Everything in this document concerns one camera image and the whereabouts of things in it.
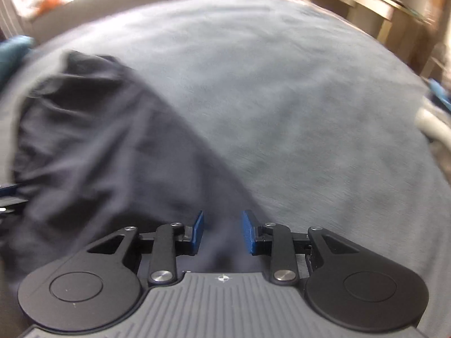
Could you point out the dark grey pants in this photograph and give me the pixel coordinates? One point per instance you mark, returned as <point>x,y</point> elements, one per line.
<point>88,130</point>

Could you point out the orange object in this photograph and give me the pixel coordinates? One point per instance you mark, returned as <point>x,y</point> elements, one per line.
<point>51,1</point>

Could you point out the wooden desk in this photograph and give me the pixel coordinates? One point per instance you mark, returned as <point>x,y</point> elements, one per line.
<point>387,10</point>

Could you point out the blue pillow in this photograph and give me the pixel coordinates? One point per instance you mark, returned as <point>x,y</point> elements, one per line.
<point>10,56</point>

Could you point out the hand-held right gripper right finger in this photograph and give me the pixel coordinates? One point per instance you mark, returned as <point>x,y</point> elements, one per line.
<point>247,234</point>

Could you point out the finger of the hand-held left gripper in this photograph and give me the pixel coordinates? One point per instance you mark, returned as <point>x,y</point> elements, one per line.
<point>8,190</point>

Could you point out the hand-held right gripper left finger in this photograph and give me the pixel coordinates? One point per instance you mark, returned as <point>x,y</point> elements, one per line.
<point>198,232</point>

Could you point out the grey fleece blanket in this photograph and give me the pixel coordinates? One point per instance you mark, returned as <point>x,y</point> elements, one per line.
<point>282,95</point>

